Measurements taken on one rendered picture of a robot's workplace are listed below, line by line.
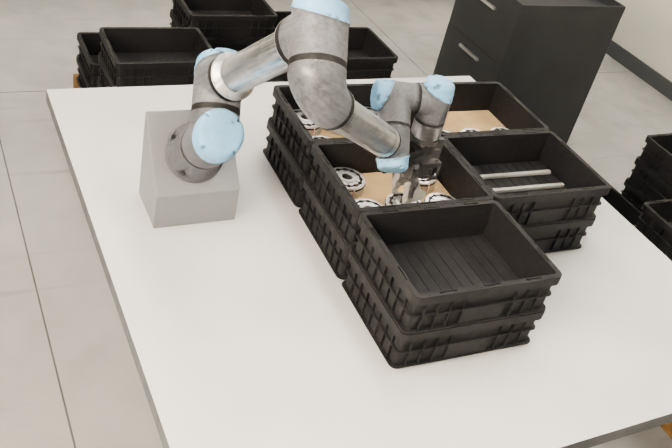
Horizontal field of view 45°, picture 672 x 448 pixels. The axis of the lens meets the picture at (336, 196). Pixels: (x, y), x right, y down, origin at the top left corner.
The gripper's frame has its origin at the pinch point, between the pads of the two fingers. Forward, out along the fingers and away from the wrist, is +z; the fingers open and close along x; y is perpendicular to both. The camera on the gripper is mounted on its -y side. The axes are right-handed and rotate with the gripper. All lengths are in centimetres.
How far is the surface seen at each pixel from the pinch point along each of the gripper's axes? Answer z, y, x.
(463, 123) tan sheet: 2, 44, 38
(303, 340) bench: 15.0, -35.1, -29.1
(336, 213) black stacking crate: 0.7, -18.6, -2.3
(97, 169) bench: 15, -68, 43
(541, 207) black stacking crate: -2.6, 38.1, -11.5
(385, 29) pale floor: 85, 156, 279
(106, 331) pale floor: 85, -62, 49
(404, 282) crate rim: -7.8, -19.5, -37.5
